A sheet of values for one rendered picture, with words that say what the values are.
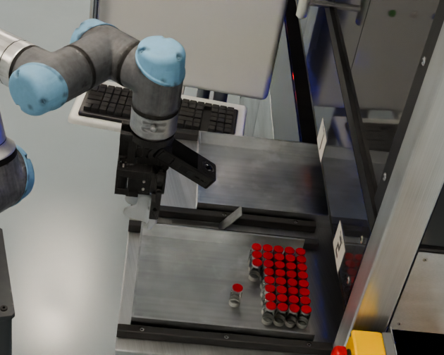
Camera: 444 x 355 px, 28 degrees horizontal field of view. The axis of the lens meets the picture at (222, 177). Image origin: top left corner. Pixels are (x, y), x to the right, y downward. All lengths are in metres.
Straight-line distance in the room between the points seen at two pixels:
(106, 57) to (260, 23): 1.00
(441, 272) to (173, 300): 0.52
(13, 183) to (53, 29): 2.49
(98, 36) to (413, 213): 0.55
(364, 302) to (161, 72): 0.53
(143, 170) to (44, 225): 1.73
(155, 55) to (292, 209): 0.75
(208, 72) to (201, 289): 0.83
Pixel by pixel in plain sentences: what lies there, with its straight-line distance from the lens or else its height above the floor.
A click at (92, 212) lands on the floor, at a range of 3.20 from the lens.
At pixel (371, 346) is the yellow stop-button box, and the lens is 1.52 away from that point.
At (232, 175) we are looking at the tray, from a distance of 2.02.
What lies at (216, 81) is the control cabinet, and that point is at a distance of 2.41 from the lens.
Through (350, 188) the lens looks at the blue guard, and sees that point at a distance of 1.66.
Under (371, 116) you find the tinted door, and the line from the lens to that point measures 1.61.
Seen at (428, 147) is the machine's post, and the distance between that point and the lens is 1.32.
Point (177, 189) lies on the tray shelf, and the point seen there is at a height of 0.88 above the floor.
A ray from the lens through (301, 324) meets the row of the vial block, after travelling 1.71.
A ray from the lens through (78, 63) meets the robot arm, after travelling 1.33.
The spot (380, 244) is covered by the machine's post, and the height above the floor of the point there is 1.21.
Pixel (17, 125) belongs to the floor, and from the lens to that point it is 3.60.
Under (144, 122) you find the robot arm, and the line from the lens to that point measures 1.37.
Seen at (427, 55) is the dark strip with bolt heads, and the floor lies 1.51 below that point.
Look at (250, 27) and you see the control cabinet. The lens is 2.32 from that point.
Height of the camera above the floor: 2.13
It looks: 38 degrees down
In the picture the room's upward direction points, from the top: 11 degrees clockwise
